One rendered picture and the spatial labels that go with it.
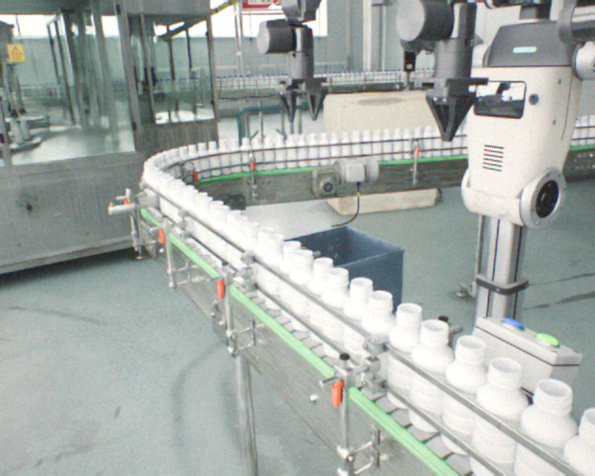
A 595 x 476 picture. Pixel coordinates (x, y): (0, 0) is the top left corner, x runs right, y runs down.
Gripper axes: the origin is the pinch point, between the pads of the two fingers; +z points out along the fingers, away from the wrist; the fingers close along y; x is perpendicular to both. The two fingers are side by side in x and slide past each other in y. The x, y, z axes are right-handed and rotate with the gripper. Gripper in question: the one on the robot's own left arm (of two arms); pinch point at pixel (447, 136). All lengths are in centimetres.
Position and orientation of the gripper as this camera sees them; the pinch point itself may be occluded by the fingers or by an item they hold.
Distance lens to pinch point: 86.5
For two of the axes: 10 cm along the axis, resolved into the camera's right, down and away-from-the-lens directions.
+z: 0.1, 9.5, 3.2
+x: -5.1, -2.7, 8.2
